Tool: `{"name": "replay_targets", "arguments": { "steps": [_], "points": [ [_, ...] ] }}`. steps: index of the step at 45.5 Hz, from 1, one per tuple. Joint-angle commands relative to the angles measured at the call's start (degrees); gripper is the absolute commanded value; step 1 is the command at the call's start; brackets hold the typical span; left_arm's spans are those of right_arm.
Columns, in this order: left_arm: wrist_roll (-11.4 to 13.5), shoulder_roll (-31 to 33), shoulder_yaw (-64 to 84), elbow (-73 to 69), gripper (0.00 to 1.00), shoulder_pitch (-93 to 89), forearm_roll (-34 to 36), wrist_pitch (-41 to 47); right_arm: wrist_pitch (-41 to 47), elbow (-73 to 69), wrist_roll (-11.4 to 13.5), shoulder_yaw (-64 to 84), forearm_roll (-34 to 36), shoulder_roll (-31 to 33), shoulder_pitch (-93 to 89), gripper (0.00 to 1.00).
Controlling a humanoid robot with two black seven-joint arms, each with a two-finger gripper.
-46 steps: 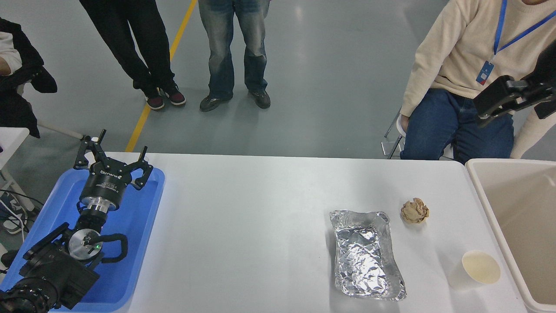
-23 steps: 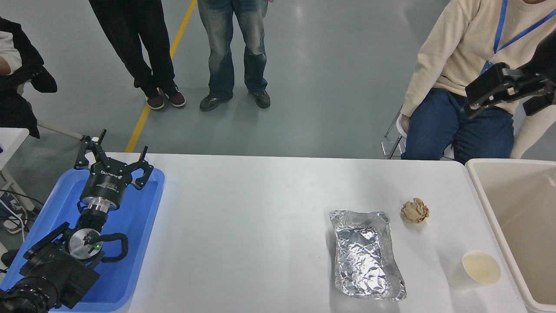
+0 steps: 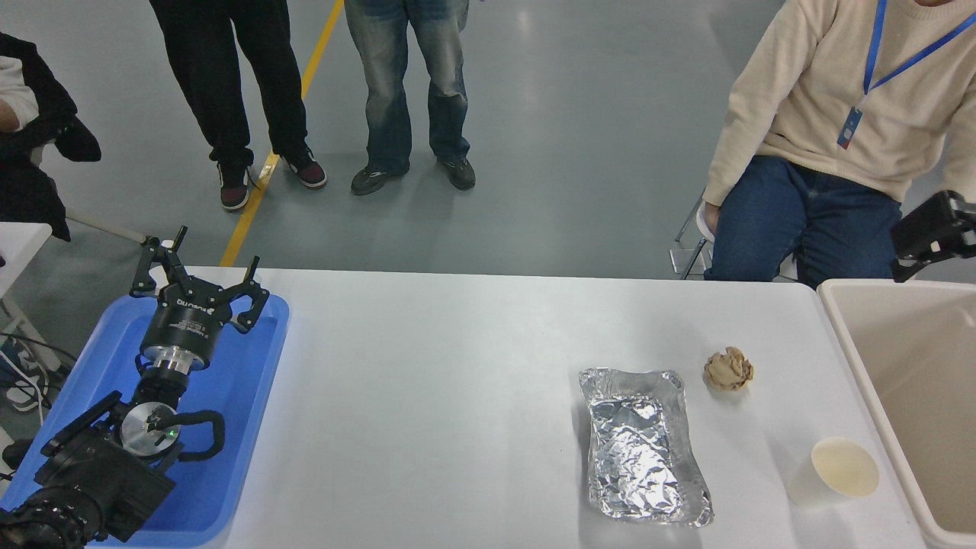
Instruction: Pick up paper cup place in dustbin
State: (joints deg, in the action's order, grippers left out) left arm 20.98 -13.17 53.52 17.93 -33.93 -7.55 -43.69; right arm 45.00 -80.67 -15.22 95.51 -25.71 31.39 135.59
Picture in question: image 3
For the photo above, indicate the crumpled tan paper ball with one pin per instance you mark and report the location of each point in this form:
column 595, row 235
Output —
column 728, row 370

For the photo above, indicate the large pale bin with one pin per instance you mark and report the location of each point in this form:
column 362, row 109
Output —
column 907, row 358

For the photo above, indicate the blue plastic tray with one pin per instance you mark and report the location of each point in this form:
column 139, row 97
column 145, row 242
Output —
column 229, row 427

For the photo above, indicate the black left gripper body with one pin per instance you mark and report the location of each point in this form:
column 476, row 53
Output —
column 184, row 324

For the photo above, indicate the crinkled foil tray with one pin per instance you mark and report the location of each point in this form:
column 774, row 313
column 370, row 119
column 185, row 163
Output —
column 640, row 450

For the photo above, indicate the person's right hand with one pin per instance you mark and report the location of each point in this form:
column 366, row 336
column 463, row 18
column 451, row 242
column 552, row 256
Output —
column 712, row 219

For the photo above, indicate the white metal chair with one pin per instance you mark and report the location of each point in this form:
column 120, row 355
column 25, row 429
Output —
column 686, row 258

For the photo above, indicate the grey white sneaker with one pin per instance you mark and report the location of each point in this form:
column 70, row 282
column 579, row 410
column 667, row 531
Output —
column 27, row 381

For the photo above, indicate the white metal bar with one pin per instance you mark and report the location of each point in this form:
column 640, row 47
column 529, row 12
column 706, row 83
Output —
column 107, row 227

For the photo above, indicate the white paper cup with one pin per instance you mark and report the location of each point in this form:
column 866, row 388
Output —
column 845, row 467

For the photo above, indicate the person's hand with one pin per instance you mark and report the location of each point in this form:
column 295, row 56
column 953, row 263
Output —
column 7, row 116

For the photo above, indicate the person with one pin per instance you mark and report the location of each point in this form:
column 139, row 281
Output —
column 396, row 76
column 229, row 76
column 34, row 175
column 823, row 91

